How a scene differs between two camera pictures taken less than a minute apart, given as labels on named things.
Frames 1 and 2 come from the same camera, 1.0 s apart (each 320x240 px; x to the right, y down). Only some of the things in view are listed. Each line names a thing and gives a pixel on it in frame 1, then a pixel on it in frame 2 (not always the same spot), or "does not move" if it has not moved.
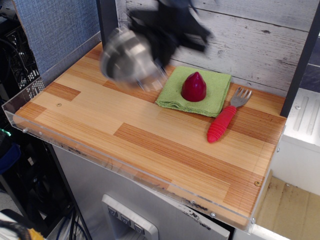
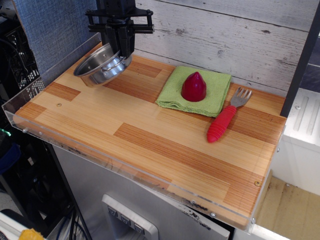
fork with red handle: (239, 98) does not move
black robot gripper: (172, 21) → (119, 12)
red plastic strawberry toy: (194, 88) does not move
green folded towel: (216, 102) does not move
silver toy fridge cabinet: (113, 204) does not move
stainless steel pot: (128, 57) → (101, 65)
